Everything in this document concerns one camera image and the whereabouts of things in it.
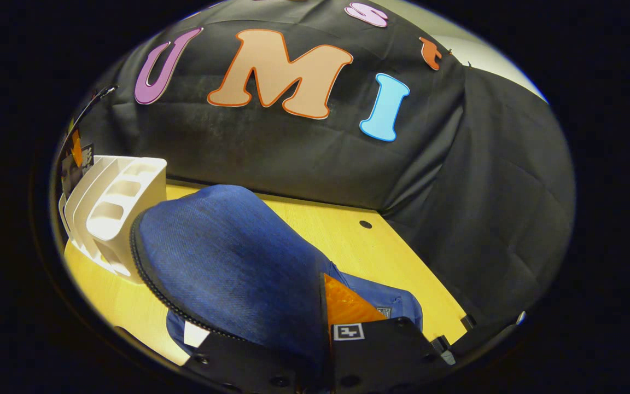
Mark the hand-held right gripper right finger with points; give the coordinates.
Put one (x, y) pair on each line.
(380, 355)

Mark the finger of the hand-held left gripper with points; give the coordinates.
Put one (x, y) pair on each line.
(76, 150)

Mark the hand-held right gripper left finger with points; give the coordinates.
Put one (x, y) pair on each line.
(227, 361)

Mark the white plastic bookshelf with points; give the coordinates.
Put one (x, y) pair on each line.
(129, 208)

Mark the blue schoolbag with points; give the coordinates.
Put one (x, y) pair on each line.
(227, 257)

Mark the black backdrop cloth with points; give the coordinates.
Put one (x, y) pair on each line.
(457, 191)

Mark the small black table bracket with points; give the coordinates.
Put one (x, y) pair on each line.
(442, 347)
(468, 322)

